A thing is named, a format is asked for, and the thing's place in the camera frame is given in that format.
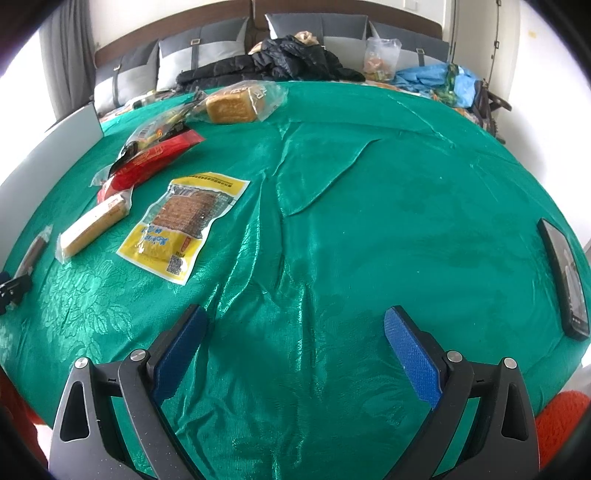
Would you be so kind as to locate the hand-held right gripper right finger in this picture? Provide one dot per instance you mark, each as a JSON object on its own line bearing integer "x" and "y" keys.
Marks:
{"x": 411, "y": 355}

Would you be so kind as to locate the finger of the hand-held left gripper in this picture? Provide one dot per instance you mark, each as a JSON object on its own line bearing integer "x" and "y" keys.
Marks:
{"x": 14, "y": 290}

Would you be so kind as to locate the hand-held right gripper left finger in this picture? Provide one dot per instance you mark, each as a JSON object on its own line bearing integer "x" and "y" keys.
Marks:
{"x": 180, "y": 355}

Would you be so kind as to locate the dark brown snack bar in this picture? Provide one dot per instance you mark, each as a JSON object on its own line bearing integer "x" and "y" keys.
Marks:
{"x": 34, "y": 251}

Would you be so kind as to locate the pale yellow cake bar packet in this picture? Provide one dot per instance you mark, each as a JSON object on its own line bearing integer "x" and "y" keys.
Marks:
{"x": 92, "y": 226}

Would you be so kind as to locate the yellow snack packet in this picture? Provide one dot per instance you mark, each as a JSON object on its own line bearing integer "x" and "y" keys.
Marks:
{"x": 184, "y": 217}

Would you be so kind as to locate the white cardboard box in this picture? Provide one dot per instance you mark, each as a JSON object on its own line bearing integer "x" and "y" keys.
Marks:
{"x": 55, "y": 143}

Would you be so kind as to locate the red snack packet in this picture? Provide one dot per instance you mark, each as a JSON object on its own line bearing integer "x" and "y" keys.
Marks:
{"x": 152, "y": 159}

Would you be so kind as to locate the clear orange snack packet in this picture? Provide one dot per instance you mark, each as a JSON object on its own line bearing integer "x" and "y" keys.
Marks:
{"x": 159, "y": 127}

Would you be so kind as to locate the bread loaf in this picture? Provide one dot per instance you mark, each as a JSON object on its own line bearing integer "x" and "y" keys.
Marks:
{"x": 231, "y": 107}

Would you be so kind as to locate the clear plastic bag of snacks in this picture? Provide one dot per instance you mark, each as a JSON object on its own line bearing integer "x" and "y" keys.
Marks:
{"x": 381, "y": 57}

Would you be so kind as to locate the orange knit fabric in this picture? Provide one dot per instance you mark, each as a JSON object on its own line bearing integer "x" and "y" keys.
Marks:
{"x": 18, "y": 415}
{"x": 563, "y": 424}

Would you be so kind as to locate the green satin blanket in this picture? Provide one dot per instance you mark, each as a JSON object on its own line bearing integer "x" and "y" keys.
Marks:
{"x": 351, "y": 207}

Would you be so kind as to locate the black smartphone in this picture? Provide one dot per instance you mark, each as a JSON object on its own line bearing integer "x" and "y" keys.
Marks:
{"x": 565, "y": 277}

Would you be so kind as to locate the grey headboard cushion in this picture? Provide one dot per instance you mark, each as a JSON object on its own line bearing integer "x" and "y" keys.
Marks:
{"x": 415, "y": 46}
{"x": 203, "y": 46}
{"x": 323, "y": 27}
{"x": 124, "y": 74}

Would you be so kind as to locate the grey curtain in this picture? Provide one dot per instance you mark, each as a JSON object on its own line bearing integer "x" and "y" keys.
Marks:
{"x": 64, "y": 50}

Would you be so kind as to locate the dark brown bag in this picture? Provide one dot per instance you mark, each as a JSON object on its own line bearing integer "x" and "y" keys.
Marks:
{"x": 489, "y": 106}

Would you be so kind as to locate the blue plastic bag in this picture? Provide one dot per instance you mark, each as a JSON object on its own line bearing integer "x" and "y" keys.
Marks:
{"x": 420, "y": 78}

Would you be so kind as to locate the black puffer jacket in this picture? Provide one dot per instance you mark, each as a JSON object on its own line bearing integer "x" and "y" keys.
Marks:
{"x": 277, "y": 60}

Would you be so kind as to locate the brown wooden headboard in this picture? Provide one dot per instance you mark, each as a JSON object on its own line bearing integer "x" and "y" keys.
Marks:
{"x": 346, "y": 7}

